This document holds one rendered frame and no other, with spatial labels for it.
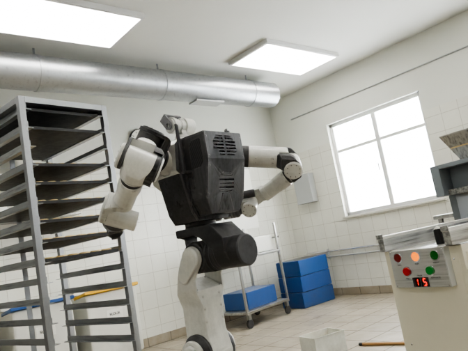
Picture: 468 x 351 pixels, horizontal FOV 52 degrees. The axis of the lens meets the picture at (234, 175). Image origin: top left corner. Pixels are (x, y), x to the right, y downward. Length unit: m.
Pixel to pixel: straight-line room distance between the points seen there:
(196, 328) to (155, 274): 4.00
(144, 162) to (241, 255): 0.49
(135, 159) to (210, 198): 0.38
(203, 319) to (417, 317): 0.80
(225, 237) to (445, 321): 0.84
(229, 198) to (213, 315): 0.44
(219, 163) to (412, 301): 0.90
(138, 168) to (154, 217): 4.51
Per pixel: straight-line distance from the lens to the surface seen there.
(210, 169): 1.66
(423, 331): 2.01
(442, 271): 1.85
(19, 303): 2.59
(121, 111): 6.03
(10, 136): 2.59
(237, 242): 1.65
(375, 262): 6.61
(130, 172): 1.40
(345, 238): 6.81
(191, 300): 1.82
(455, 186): 2.72
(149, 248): 5.81
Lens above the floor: 0.98
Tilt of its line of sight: 8 degrees up
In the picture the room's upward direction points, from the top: 10 degrees counter-clockwise
